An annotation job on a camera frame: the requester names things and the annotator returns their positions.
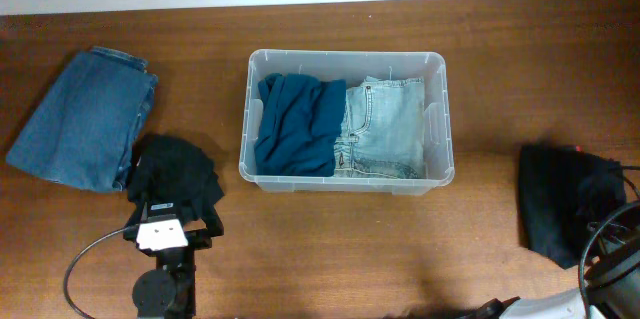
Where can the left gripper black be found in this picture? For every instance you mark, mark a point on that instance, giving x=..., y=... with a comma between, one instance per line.
x=200, y=239

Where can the black garment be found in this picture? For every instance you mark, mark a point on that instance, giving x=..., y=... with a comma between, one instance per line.
x=173, y=170

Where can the black shirt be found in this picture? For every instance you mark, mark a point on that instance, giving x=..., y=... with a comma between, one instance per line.
x=562, y=194

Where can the dark blue jeans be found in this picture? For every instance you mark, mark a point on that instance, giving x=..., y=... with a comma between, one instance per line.
x=82, y=133

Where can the navy blue garment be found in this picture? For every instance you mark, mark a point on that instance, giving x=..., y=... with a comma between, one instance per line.
x=301, y=121

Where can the light blue jeans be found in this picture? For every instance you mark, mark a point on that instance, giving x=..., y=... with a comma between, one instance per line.
x=382, y=132

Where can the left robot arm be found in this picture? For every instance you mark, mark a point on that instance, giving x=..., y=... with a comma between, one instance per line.
x=169, y=290

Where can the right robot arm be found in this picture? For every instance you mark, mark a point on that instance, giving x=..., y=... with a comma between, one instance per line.
x=612, y=289

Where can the clear plastic storage bin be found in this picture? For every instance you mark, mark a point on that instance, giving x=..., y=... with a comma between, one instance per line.
x=354, y=67

